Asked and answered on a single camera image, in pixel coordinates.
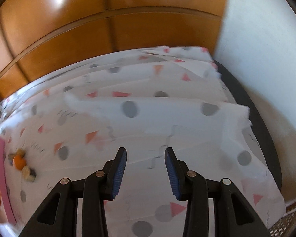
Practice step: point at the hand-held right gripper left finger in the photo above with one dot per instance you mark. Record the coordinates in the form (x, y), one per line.
(119, 175)

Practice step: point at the printed white tablecloth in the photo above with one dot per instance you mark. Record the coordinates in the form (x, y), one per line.
(150, 118)

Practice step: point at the pink rimmed shallow tray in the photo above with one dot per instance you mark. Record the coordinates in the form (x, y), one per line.
(5, 177)

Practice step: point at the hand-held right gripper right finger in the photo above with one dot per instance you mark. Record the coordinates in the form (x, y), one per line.
(172, 175)

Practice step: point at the perforated metal basket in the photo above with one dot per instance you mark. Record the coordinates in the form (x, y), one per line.
(288, 222)

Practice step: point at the black round table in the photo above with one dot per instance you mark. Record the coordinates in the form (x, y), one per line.
(259, 128)

